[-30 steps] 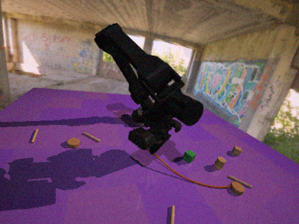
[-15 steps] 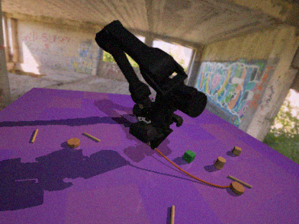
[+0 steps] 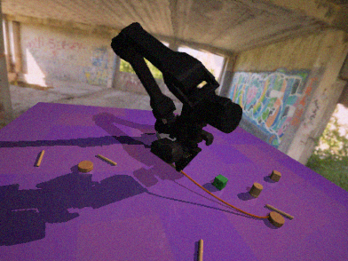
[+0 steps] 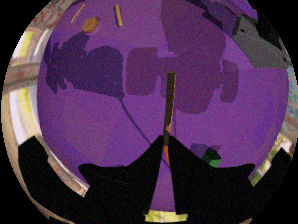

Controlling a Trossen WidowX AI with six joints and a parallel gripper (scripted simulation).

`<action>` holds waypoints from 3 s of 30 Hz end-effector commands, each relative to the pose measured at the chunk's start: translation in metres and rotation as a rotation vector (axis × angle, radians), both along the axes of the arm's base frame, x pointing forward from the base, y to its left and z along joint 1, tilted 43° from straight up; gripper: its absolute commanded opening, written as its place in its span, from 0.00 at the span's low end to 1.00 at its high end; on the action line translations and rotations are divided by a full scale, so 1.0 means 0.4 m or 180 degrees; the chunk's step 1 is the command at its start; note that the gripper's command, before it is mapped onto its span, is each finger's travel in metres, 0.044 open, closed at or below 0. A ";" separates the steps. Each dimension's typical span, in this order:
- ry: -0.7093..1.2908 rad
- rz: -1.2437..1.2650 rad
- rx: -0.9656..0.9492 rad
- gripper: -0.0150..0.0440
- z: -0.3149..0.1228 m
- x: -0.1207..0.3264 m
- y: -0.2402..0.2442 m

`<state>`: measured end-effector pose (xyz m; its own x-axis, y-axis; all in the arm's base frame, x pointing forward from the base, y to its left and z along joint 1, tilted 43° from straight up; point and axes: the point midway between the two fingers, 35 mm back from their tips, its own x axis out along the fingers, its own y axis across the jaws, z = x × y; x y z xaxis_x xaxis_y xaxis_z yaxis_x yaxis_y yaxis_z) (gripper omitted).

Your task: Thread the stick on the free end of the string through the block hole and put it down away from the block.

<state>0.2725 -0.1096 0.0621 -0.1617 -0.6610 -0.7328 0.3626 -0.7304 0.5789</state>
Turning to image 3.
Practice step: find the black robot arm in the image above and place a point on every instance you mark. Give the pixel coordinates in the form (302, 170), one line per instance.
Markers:
(182, 74)

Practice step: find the green cube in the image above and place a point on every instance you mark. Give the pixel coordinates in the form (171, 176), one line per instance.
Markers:
(219, 182)

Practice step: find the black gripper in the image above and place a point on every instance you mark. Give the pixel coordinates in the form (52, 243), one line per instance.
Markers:
(182, 150)

